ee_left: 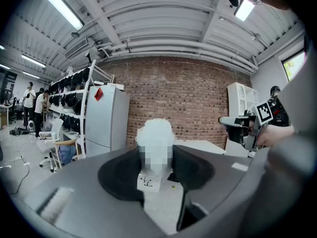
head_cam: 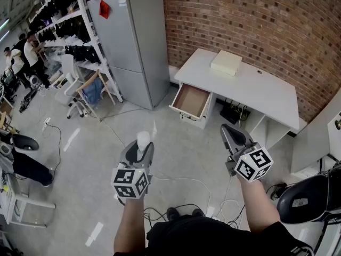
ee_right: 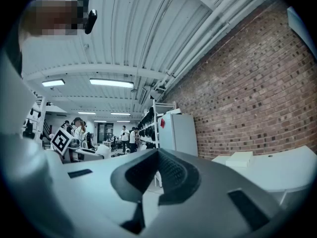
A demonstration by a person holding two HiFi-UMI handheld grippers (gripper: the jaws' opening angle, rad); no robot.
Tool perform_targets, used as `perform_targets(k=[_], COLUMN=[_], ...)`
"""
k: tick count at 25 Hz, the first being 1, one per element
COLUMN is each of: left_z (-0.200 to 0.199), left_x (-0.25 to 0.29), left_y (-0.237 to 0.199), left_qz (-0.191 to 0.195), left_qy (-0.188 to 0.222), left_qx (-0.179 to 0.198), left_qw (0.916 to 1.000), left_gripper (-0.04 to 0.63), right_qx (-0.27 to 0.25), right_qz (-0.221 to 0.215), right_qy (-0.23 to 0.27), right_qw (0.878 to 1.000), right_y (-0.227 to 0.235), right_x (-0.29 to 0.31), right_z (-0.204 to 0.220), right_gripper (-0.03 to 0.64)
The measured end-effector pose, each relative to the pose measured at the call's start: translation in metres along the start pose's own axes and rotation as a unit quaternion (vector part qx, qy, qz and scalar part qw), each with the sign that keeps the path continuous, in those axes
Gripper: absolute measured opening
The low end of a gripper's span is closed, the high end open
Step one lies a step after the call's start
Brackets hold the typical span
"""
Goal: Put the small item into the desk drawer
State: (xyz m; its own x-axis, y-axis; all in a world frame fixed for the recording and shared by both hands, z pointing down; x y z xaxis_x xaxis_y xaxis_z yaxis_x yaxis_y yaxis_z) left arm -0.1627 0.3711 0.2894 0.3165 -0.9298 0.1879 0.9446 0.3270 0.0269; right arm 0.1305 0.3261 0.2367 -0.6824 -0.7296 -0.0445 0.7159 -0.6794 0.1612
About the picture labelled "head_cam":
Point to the person's black clothing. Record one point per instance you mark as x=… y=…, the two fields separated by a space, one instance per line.
x=213 y=239

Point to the black folded tripod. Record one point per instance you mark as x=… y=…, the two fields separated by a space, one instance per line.
x=28 y=101

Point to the person's left forearm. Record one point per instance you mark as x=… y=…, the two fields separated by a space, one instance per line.
x=130 y=223

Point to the flat white box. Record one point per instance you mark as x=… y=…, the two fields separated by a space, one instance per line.
x=226 y=62

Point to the wooden chair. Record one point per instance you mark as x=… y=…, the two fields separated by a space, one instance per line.
x=92 y=81

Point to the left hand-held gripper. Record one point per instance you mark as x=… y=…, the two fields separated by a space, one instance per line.
x=125 y=181

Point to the person's left black shoe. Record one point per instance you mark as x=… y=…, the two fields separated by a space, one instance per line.
x=172 y=213

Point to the person's right forearm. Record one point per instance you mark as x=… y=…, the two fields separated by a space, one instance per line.
x=258 y=207

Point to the red paper tag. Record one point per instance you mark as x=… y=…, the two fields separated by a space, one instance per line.
x=104 y=9

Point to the white office chair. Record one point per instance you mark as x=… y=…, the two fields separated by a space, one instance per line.
x=70 y=87

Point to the white shelving rack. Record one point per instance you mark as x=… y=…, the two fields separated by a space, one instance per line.
x=102 y=60

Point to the black garment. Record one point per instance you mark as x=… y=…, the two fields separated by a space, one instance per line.
x=29 y=167

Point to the black round stool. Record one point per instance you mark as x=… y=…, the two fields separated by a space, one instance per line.
x=25 y=143

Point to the person's black shoe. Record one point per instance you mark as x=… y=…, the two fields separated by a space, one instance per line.
x=172 y=213
x=197 y=212

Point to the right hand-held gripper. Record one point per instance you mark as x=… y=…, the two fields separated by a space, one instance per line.
x=253 y=164

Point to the blue cloth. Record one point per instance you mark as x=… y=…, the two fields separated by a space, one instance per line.
x=92 y=92

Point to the grey refrigerator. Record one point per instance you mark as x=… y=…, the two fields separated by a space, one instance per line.
x=133 y=49

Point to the black mesh chair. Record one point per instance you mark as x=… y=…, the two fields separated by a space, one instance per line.
x=306 y=199

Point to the white power strip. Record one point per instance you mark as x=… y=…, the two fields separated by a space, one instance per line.
x=46 y=124
x=213 y=212

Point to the white desk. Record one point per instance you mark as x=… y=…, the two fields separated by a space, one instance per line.
x=255 y=89

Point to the person's right black shoe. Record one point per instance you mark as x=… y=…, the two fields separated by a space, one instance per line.
x=197 y=212

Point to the black router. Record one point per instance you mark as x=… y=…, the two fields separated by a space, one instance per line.
x=233 y=113

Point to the round white device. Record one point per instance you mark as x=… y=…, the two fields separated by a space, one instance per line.
x=34 y=81

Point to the pile of black bags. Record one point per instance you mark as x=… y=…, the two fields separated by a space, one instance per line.
x=80 y=52

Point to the white side table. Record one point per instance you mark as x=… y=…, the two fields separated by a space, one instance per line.
x=16 y=196

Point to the white drawer brown inside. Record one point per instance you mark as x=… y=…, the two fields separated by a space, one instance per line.
x=190 y=100

